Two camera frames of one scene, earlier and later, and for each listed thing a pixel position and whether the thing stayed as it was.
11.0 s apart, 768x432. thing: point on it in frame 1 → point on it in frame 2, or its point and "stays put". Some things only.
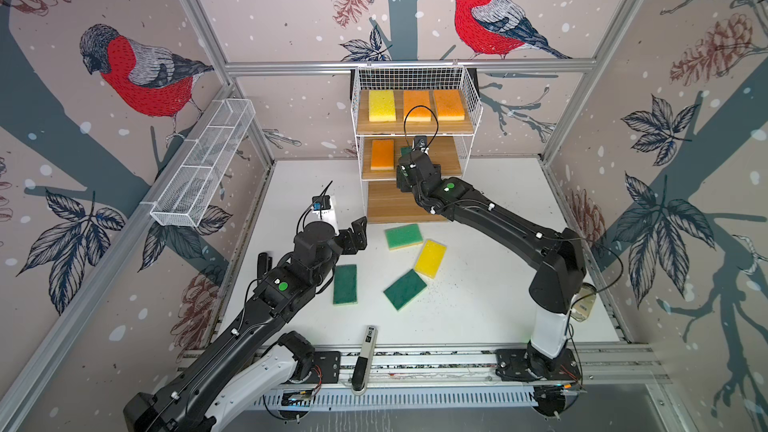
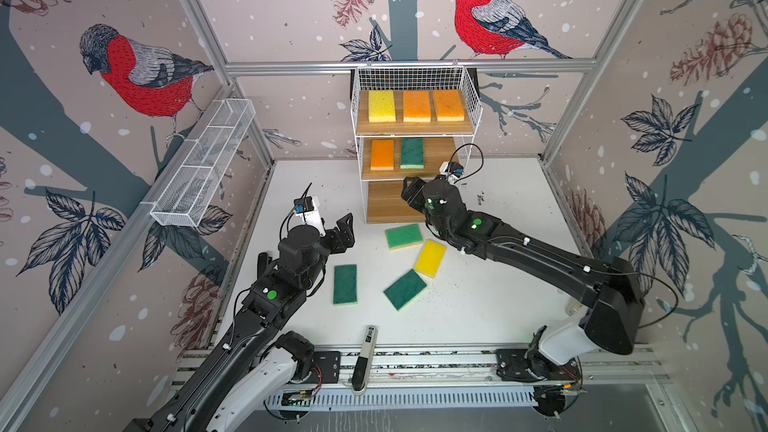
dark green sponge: (345, 285) stays put
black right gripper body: (400, 181) → (434, 229)
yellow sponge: (382, 106) stays put
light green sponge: (403, 237) stays put
